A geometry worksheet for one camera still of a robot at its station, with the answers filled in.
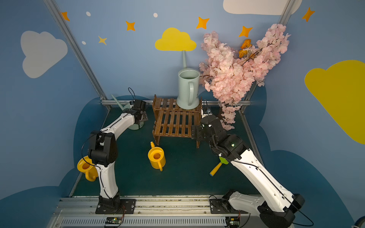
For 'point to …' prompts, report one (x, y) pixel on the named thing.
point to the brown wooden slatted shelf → (169, 120)
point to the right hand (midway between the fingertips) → (203, 124)
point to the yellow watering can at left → (85, 165)
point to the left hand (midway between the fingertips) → (137, 116)
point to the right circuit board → (232, 221)
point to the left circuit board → (113, 220)
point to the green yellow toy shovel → (223, 161)
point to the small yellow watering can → (157, 156)
